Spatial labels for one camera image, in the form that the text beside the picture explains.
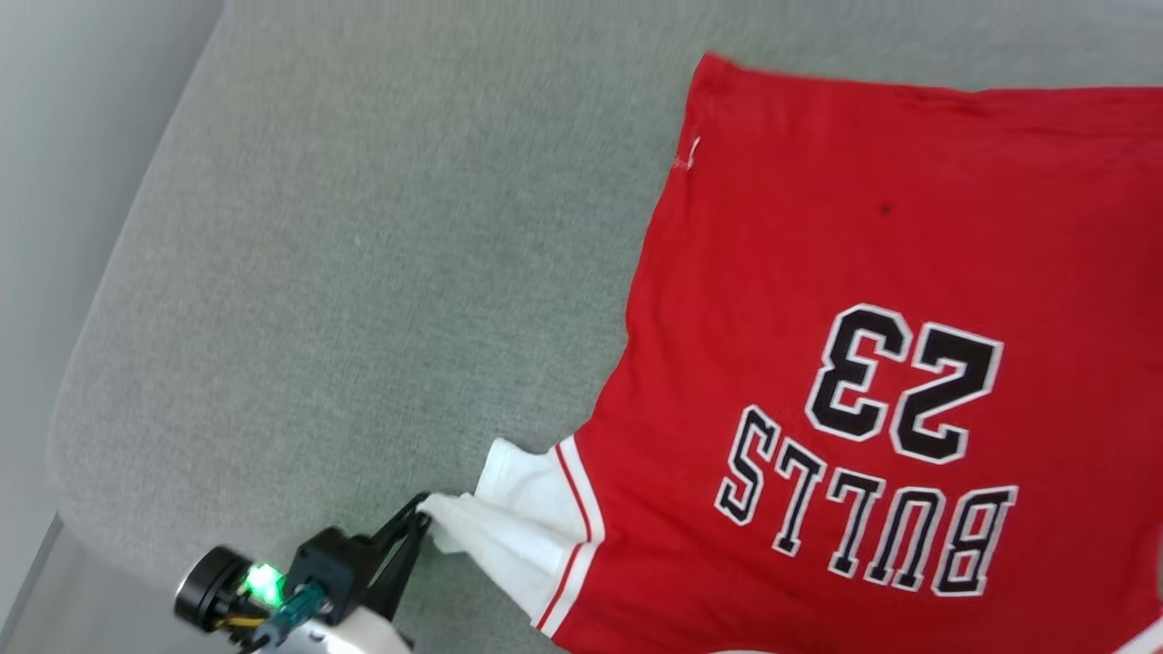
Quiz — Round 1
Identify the red Bulls basketball jersey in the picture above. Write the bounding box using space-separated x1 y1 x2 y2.
425 53 1163 654

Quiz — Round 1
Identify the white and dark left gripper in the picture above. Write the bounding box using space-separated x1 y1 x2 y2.
174 495 432 654

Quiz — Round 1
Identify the grey fabric sofa cushion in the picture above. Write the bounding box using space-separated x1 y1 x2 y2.
50 0 1163 654

